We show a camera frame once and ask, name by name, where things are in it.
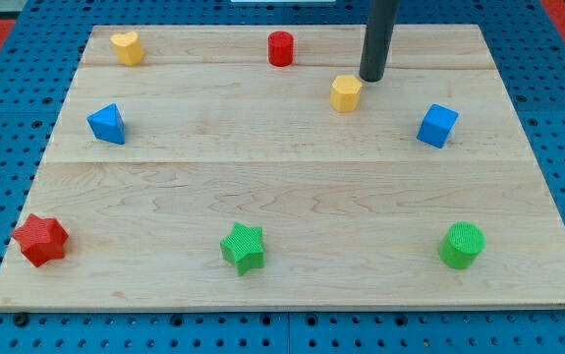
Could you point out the yellow hexagon block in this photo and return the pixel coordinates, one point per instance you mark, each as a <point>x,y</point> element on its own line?
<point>345,93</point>

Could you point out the green cylinder block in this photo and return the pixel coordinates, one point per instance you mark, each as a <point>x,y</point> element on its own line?
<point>461,245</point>

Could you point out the blue cube block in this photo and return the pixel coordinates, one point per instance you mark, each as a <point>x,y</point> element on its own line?
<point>437,125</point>

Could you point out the red cylinder block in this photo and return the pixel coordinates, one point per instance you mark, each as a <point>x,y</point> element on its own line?
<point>280,46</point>

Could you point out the light wooden board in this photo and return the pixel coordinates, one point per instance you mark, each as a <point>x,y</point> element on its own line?
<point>352,205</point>

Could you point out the green star block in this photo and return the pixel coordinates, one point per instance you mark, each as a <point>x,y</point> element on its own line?
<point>243,248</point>

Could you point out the yellow heart block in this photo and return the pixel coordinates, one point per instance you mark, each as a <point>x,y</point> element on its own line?
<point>128,47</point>

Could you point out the blue triangle block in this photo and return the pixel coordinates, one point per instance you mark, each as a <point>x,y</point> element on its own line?
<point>107,124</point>

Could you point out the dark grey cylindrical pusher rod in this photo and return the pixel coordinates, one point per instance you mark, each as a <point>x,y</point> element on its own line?
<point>381,20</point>

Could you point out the red star block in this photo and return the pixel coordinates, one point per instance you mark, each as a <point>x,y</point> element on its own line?
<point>41,239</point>

